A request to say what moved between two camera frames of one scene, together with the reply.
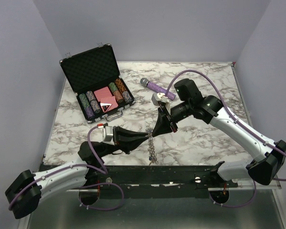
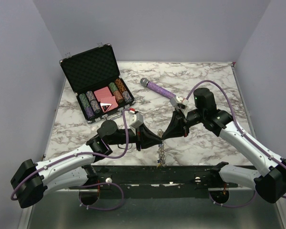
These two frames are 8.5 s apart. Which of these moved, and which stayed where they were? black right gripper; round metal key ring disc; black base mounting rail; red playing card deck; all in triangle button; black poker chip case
Moved: round metal key ring disc; black right gripper
Stayed: black poker chip case; red playing card deck; all in triangle button; black base mounting rail
